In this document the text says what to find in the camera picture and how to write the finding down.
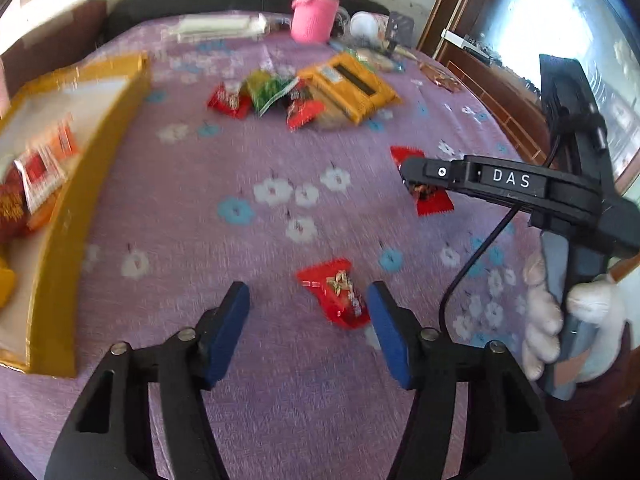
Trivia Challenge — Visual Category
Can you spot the white plastic packet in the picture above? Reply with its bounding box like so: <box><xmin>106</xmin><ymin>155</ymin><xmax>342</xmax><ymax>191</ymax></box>
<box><xmin>161</xmin><ymin>13</ymin><xmax>269</xmax><ymax>44</ymax></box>

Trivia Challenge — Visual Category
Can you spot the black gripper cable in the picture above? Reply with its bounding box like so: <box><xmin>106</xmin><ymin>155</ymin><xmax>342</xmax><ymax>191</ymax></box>
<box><xmin>438</xmin><ymin>204</ymin><xmax>519</xmax><ymax>335</ymax></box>

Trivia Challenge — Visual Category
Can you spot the brown snack packet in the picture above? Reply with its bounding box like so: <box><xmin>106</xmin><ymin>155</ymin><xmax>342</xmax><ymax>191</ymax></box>
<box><xmin>418</xmin><ymin>59</ymin><xmax>464</xmax><ymax>94</ymax></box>

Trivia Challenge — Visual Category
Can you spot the wooden bed frame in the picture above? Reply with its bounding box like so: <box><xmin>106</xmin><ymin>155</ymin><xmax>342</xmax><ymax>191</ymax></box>
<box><xmin>434</xmin><ymin>29</ymin><xmax>553</xmax><ymax>163</ymax></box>

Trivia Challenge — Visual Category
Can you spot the red sunflower seed packet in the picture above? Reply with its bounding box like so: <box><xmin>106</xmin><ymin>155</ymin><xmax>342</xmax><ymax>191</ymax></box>
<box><xmin>295</xmin><ymin>258</ymin><xmax>372</xmax><ymax>331</ymax></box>

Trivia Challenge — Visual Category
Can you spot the yellow cardboard box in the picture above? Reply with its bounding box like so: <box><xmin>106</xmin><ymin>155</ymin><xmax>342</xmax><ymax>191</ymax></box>
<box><xmin>0</xmin><ymin>51</ymin><xmax>153</xmax><ymax>379</ymax></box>

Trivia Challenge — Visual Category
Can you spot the window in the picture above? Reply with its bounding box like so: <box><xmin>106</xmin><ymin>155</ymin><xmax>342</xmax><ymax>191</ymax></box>
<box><xmin>472</xmin><ymin>0</ymin><xmax>640</xmax><ymax>183</ymax></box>

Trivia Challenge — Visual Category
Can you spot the wooden door frame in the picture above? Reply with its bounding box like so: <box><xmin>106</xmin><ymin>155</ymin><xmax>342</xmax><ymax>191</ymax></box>
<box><xmin>416</xmin><ymin>0</ymin><xmax>507</xmax><ymax>57</ymax></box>

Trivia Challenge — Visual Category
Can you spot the yellow biscuit packet with barcode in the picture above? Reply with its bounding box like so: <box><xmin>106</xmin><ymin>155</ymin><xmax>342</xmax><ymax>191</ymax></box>
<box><xmin>296</xmin><ymin>51</ymin><xmax>402</xmax><ymax>127</ymax></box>

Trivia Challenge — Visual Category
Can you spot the person's right hand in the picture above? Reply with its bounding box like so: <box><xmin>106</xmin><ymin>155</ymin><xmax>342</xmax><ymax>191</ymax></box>
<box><xmin>521</xmin><ymin>251</ymin><xmax>629</xmax><ymax>384</ymax></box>

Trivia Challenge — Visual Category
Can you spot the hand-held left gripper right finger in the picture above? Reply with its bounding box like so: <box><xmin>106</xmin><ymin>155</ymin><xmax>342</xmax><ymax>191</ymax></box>
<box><xmin>366</xmin><ymin>281</ymin><xmax>574</xmax><ymax>480</ymax></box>

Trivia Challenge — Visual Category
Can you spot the plain yellow snack packet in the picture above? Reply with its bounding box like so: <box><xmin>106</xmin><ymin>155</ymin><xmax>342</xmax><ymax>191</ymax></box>
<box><xmin>0</xmin><ymin>254</ymin><xmax>17</xmax><ymax>309</ymax></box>

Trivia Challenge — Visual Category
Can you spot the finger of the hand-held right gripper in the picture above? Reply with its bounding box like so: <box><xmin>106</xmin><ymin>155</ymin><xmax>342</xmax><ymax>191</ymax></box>
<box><xmin>399</xmin><ymin>154</ymin><xmax>602</xmax><ymax>227</ymax></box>

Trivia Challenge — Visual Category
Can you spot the dark red peanut packet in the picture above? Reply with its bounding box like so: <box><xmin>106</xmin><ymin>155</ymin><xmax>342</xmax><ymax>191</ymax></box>
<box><xmin>0</xmin><ymin>166</ymin><xmax>33</xmax><ymax>244</ymax></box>

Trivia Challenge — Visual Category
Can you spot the red snack packet dark picture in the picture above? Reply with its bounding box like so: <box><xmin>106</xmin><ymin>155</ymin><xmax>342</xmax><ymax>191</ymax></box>
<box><xmin>285</xmin><ymin>86</ymin><xmax>327</xmax><ymax>133</ymax></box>

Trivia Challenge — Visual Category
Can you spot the pink water bottle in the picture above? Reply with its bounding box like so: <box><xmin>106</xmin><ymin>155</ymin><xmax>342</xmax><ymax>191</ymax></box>
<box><xmin>290</xmin><ymin>0</ymin><xmax>343</xmax><ymax>44</ymax></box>

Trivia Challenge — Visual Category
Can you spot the clear food packet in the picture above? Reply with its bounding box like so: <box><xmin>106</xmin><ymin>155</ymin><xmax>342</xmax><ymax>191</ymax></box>
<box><xmin>349</xmin><ymin>47</ymin><xmax>404</xmax><ymax>74</ymax></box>

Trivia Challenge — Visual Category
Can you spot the white jar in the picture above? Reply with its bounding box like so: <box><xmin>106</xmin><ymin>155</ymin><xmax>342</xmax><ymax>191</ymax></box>
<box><xmin>349</xmin><ymin>11</ymin><xmax>390</xmax><ymax>39</ymax></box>

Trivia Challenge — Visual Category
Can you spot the person's right forearm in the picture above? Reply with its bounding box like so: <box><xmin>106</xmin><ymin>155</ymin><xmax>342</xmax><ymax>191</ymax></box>
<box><xmin>545</xmin><ymin>345</ymin><xmax>640</xmax><ymax>480</ymax></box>

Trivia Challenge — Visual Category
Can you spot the black phone stand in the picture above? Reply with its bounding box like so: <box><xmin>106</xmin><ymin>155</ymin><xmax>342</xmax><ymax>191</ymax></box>
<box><xmin>386</xmin><ymin>11</ymin><xmax>418</xmax><ymax>47</ymax></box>

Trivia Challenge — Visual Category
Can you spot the green and yellow snack packet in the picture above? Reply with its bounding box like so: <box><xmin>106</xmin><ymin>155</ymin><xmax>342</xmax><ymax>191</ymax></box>
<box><xmin>244</xmin><ymin>70</ymin><xmax>297</xmax><ymax>117</ymax></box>

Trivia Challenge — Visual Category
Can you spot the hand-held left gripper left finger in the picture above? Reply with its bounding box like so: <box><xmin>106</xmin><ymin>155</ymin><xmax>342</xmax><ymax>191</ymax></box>
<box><xmin>44</xmin><ymin>281</ymin><xmax>251</xmax><ymax>480</ymax></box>

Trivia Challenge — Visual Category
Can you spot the orange cracker packet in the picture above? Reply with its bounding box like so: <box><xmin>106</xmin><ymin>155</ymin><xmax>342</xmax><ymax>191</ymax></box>
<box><xmin>14</xmin><ymin>114</ymin><xmax>82</xmax><ymax>231</ymax></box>

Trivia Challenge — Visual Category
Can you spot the small red snack packet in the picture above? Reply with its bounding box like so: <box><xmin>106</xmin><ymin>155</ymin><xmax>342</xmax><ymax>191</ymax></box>
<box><xmin>206</xmin><ymin>81</ymin><xmax>253</xmax><ymax>119</ymax></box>

